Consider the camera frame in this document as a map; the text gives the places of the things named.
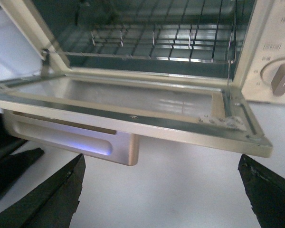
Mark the wire oven rack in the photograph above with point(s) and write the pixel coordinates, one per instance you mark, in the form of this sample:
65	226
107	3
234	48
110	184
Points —
108	31

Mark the glass oven door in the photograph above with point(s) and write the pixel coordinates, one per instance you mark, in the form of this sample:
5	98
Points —
104	116

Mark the cream Toshiba toaster oven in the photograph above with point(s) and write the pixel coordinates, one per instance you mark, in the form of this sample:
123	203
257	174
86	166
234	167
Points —
260	47

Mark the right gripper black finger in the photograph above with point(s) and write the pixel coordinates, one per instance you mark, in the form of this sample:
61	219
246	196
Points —
266	192
52	203
8	143
13	166

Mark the silver oven control knob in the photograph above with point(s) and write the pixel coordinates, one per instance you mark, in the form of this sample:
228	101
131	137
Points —
278	82

